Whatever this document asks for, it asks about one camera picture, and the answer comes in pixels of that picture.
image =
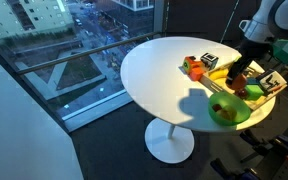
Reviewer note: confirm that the orange and green cube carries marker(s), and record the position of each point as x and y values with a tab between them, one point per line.
190	64

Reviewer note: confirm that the metal window railing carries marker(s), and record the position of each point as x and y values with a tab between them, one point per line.
84	53

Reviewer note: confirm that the yellow toy piece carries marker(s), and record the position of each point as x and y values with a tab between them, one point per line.
217	74

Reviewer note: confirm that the printed fabric cube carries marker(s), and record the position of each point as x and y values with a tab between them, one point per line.
270	80

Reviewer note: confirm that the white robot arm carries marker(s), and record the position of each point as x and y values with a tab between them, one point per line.
262	20

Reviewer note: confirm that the red toy fruit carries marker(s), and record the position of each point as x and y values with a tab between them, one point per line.
216	107

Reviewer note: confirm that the white table pedestal base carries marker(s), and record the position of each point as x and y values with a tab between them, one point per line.
169	143

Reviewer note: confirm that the orange toy block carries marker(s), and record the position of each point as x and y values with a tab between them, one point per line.
196	74

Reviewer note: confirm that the green plastic bowl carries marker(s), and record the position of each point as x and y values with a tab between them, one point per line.
230	100

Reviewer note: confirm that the yellow green toy lemon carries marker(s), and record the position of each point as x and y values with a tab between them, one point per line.
223	114

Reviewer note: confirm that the green wrist camera housing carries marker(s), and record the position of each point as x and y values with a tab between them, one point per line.
287	50

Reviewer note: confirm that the maroon toy plum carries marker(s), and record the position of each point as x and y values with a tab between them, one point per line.
242	94

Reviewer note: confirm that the blue toy block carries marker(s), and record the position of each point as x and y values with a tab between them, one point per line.
252	81

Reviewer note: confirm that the grey window frame post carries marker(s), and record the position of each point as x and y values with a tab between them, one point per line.
159	15

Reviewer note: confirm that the black and white cube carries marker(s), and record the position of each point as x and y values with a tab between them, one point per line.
209	61

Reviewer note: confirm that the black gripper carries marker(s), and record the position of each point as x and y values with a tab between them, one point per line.
254	50

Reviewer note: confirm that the wooden tray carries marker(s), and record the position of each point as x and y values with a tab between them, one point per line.
217	87

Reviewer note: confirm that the green toy block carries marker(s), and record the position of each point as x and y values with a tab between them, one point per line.
254	92

